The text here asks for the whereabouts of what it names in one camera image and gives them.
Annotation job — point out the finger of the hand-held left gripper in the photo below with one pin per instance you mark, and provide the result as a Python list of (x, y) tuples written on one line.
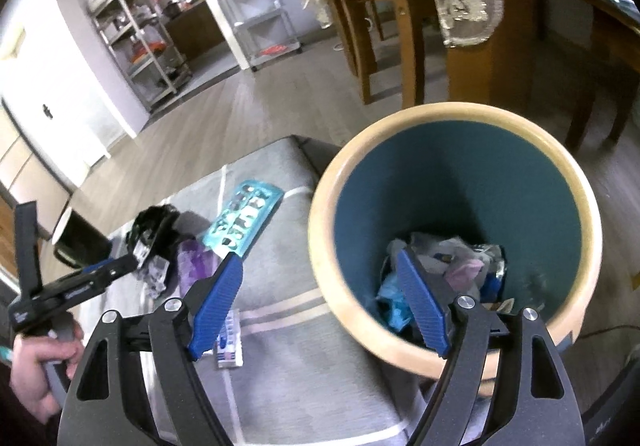
[(100, 273)]

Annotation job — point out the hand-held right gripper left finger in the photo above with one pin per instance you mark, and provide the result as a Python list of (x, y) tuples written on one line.
[(220, 306)]

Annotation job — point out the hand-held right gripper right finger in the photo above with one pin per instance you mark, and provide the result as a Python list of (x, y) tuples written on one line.
[(422, 306)]

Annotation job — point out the blue face mask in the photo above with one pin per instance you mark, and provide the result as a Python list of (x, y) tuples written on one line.
[(392, 306)]

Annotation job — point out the pink wrapper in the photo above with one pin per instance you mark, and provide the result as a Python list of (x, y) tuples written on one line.
[(465, 273)]

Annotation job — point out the blue white wet wipes pack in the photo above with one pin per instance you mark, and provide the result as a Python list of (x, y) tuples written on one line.
[(430, 248)]

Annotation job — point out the black plastic wrapper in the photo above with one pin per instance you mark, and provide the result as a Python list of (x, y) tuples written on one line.
[(155, 226)]

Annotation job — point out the silver foil packet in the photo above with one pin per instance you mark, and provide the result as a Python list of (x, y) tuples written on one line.
[(492, 266)]

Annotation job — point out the teal trash bin beige rim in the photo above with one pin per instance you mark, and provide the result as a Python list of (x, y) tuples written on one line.
[(450, 186)]

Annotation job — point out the person's left hand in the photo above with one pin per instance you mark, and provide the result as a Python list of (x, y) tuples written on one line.
[(35, 366)]

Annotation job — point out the black cup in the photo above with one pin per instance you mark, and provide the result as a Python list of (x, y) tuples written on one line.
[(80, 241)]

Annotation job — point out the small white box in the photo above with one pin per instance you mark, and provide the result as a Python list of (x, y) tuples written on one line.
[(227, 346)]

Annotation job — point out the purple wrapper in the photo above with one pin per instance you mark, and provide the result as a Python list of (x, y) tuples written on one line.
[(197, 261)]

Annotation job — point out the grey striped cloth ottoman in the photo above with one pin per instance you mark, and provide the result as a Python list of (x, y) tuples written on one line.
[(280, 286)]

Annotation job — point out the teal blister pack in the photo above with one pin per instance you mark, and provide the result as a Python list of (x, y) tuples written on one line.
[(245, 216)]

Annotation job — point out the white cabinet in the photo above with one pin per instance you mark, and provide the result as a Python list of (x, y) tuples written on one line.
[(30, 176)]

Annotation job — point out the grey metal shelf rack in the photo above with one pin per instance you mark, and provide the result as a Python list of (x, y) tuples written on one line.
[(150, 76)]

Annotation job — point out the wooden cabinet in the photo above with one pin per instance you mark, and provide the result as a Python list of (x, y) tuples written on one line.
[(200, 31)]

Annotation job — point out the red packet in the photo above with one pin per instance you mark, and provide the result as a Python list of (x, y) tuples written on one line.
[(274, 48)]

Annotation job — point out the wooden table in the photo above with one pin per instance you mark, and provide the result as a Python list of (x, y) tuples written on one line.
[(500, 51)]

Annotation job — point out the white shelf rack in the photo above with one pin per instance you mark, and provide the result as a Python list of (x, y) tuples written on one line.
[(287, 16)]

